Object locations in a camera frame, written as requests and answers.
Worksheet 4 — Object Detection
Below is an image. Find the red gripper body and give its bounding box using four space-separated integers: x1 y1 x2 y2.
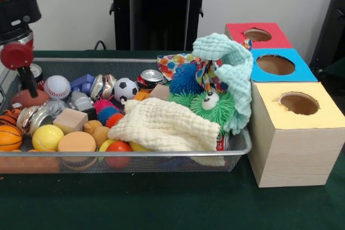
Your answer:
0 38 35 71

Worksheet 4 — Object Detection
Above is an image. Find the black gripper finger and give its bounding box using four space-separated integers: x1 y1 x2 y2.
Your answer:
17 65 38 98

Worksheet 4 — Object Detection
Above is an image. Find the grey plastic bottle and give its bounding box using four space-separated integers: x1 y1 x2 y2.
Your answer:
44 89 98 115

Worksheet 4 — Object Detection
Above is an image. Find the large polka dot cloth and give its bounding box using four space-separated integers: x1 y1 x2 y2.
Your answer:
157 38 253 92

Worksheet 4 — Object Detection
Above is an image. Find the cream yellow cloth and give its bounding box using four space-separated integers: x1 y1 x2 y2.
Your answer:
107 97 219 152

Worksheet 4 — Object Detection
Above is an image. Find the green spiky toy with eyes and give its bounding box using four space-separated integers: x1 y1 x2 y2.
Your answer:
190 91 237 135

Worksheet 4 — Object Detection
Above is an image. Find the mint green muslin cloth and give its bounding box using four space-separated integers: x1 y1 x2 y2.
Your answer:
191 32 254 135

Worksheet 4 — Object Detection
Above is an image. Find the shallow clear mesh bin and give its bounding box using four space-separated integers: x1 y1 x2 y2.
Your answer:
0 57 253 175

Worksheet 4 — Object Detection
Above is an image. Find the wooden box with three holes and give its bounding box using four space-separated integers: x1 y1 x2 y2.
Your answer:
224 22 345 188

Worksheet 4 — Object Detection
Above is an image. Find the silver drink can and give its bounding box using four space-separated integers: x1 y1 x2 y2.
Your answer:
29 62 44 84

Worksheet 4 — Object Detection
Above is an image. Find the brown toy football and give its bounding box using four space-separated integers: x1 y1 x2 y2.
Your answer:
10 89 51 107

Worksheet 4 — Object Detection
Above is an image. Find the white baseball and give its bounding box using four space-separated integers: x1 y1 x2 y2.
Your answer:
43 75 71 99

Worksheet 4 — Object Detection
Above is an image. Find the yellow ball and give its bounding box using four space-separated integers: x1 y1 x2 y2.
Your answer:
32 124 65 152

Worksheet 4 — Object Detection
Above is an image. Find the orange toy basketball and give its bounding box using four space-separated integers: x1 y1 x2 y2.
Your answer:
0 125 24 152

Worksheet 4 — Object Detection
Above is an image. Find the black white soccer ball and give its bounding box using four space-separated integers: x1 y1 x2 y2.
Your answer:
112 78 139 103

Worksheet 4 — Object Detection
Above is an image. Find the dark green side table cloth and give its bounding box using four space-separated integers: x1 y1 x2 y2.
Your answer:
322 57 345 79

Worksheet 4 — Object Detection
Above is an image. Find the black chair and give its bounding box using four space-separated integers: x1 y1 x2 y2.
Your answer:
308 0 345 71

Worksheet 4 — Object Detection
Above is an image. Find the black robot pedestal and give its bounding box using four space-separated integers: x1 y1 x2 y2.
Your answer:
103 0 218 51

